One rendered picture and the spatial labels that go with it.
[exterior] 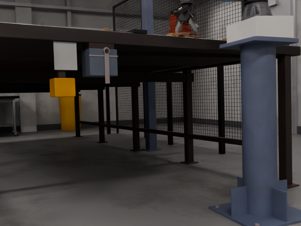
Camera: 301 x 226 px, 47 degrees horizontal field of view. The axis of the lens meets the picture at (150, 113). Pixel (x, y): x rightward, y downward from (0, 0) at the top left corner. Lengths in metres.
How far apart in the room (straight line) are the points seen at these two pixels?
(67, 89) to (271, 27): 0.96
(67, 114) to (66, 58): 5.51
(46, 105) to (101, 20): 2.20
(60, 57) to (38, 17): 6.20
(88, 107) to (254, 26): 6.28
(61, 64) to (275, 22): 0.99
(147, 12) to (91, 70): 2.62
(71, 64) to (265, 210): 1.15
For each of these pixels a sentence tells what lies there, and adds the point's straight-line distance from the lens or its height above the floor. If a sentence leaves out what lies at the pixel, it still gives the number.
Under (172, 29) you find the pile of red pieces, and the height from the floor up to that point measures 1.18.
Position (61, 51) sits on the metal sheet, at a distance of 1.55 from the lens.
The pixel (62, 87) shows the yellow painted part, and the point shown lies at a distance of 1.50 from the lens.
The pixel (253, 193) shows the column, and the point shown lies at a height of 0.12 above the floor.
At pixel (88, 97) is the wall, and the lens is 7.71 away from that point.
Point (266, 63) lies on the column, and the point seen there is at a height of 0.76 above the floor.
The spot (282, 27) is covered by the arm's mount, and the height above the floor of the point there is 0.92.
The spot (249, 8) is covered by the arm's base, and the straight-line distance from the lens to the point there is 1.83.
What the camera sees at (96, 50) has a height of 0.82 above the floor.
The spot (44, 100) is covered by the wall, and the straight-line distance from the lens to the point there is 7.55.
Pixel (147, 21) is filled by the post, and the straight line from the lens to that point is 4.09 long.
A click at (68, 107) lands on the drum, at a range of 7.02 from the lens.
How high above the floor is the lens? 0.61
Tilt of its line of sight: 2 degrees down
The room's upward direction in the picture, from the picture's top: 2 degrees counter-clockwise
